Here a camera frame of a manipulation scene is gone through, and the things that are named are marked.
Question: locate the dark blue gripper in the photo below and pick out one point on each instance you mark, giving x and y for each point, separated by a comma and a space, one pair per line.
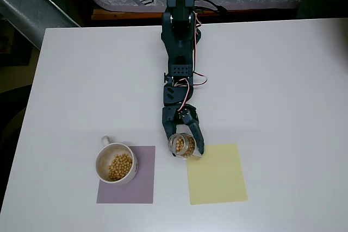
171, 116

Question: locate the glass jar with label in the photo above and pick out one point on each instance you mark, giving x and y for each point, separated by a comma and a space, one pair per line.
174, 141

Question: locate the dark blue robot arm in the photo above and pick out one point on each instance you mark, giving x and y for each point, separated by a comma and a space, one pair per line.
178, 50

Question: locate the yellow paper mat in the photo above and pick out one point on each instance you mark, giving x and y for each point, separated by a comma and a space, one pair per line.
217, 177

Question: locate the purple paper mat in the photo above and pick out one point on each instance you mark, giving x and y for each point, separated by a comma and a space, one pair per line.
144, 188

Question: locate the white ceramic mug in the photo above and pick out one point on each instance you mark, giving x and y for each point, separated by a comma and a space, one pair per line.
102, 158

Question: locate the brown wooden bed frame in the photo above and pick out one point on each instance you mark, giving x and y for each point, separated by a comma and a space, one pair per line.
130, 15

